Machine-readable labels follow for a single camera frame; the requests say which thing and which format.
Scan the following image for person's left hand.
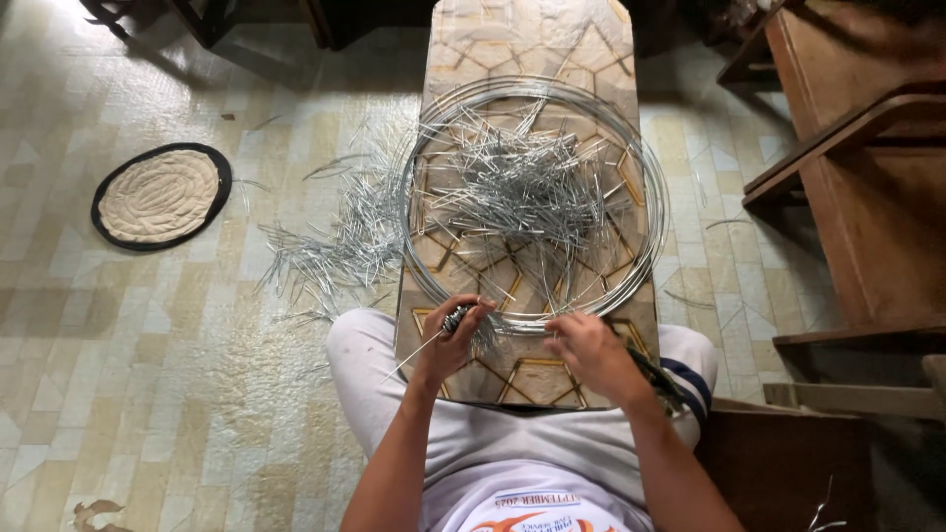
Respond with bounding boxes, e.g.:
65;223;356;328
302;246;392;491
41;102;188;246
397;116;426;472
412;294;498;390

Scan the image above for person's right hand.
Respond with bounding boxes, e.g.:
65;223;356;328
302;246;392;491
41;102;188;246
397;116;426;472
544;311;653;409

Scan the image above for wire bundle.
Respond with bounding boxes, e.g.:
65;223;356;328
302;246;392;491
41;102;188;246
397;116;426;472
382;303;505;384

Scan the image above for person's white shorts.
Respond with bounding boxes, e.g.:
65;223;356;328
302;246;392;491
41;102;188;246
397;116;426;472
325;307;720;512

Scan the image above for person's white printed shirt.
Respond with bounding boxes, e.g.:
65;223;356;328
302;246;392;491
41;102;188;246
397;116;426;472
418;457;657;532

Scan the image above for dark brown wooden box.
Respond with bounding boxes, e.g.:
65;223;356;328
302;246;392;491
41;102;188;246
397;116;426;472
693;398;882;532

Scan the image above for long hexagon patterned board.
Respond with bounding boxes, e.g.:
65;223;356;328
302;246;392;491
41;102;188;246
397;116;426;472
393;0;662;412

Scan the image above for pale wooden plank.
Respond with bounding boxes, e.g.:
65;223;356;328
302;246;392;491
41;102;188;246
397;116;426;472
762;353;946;424

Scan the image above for round quilted beige mat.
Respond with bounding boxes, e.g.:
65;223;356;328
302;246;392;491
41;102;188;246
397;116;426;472
90;142;235;253

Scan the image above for brown wooden bench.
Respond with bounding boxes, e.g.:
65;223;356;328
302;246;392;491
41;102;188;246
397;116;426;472
715;0;946;350

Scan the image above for dark wooden chair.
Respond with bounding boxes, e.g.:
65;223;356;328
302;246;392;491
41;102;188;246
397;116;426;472
77;0;342;54

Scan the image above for dry brown leaf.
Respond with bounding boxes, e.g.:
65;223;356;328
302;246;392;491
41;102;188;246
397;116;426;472
69;499;135;532

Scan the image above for green handled pliers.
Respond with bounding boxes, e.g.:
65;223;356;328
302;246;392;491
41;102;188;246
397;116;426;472
625;345;690;416

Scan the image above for pile of bent wire pieces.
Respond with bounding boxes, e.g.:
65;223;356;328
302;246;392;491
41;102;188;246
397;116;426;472
412;95;638;298

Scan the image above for scattered heap of wire pieces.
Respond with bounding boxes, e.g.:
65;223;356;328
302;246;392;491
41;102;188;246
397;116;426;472
253;117;415;328

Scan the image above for large coil of silver wire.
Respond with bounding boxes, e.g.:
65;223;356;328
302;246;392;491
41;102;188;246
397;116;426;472
396;74;671;338

